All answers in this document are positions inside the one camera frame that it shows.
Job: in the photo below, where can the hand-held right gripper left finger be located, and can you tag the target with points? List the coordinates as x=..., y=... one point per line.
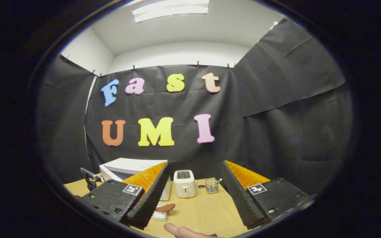
x=149, y=198

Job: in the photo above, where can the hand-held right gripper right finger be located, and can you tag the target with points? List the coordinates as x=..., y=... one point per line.
x=238, y=195

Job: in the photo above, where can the reddish brown meat piece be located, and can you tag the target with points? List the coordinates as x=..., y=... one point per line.
x=165, y=207

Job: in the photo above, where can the white microwave oven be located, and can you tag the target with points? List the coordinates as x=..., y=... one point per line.
x=127, y=165

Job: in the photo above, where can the small white plate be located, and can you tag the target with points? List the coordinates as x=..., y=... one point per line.
x=160, y=216

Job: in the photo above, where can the metal spoon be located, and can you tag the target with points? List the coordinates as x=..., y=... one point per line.
x=218, y=181

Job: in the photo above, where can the small clear cutlery holder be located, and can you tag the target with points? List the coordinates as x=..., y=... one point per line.
x=211, y=187

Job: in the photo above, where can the white toaster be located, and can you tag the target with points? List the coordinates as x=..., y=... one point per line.
x=185, y=185

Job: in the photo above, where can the black backdrop cloth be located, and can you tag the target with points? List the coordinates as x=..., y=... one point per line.
x=276, y=115

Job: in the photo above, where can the long ceiling light panel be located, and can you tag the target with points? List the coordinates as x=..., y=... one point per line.
x=170, y=10

